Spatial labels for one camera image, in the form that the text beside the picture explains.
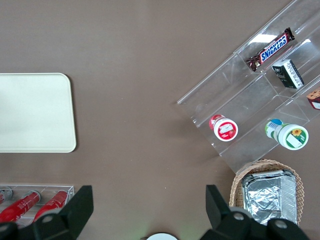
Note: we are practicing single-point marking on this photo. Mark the clear acrylic stepped display shelf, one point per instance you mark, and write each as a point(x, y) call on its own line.
point(247, 100)

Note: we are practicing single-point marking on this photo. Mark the green lidded yogurt cup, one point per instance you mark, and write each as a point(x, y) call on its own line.
point(288, 133)

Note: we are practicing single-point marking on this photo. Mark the woven wicker basket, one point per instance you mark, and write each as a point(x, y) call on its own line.
point(298, 180)

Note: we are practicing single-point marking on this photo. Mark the small black carton box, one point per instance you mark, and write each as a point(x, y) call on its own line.
point(288, 73)

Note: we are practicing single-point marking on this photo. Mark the white round disc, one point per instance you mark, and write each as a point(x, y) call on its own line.
point(162, 236)

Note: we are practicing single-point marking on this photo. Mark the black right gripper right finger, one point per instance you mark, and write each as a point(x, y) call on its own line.
point(225, 225)

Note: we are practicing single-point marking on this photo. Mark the aluminium foil container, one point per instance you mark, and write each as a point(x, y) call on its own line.
point(267, 195)

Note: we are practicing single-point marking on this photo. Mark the brown cookie snack package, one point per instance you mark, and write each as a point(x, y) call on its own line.
point(315, 98)

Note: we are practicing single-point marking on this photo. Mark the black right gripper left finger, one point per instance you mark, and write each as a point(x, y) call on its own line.
point(70, 215)

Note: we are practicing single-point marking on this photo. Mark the red cola bottle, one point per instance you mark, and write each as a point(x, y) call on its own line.
point(21, 206)
point(52, 203)

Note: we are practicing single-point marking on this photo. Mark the cream rectangular tray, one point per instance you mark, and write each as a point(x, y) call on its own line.
point(35, 112)

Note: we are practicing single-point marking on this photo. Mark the Snickers chocolate bar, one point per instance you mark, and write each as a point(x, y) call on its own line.
point(271, 49)

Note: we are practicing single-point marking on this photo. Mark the red lidded yogurt cup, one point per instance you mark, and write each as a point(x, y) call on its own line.
point(224, 128)

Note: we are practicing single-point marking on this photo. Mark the clear acrylic bottle holder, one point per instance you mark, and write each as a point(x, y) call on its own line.
point(45, 188)

